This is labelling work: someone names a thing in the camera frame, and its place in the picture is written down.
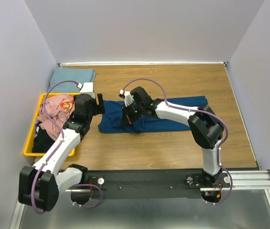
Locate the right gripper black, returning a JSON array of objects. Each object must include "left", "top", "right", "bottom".
[{"left": 120, "top": 102, "right": 143, "bottom": 126}]

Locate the dark blue t-shirt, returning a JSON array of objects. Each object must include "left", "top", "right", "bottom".
[{"left": 97, "top": 95, "right": 208, "bottom": 134}]

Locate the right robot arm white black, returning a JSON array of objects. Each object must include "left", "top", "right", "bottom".
[{"left": 119, "top": 86, "right": 224, "bottom": 187}]

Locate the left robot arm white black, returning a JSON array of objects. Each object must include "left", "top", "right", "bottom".
[{"left": 18, "top": 93, "right": 105, "bottom": 214}]

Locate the folded light blue t-shirt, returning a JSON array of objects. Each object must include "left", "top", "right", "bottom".
[{"left": 49, "top": 68, "right": 96, "bottom": 93}]

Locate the pink t-shirt in bin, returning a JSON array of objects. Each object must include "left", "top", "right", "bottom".
[{"left": 37, "top": 94, "right": 75, "bottom": 141}]

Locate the black garment in bin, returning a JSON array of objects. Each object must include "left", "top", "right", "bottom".
[{"left": 32, "top": 129, "right": 55, "bottom": 153}]

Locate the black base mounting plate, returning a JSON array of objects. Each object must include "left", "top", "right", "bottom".
[{"left": 71, "top": 169, "right": 230, "bottom": 205}]

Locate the yellow plastic bin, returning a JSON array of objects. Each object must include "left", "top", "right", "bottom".
[{"left": 23, "top": 92, "right": 78, "bottom": 157}]

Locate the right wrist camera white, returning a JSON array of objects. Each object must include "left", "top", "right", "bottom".
[{"left": 119, "top": 89, "right": 134, "bottom": 107}]

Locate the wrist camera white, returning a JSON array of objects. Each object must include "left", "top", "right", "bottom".
[
  {"left": 119, "top": 89, "right": 134, "bottom": 107},
  {"left": 77, "top": 82, "right": 95, "bottom": 99}
]

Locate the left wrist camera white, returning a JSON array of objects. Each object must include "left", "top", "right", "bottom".
[{"left": 77, "top": 82, "right": 95, "bottom": 99}]

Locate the aluminium extrusion rail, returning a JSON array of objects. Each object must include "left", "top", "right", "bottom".
[{"left": 22, "top": 164, "right": 270, "bottom": 191}]

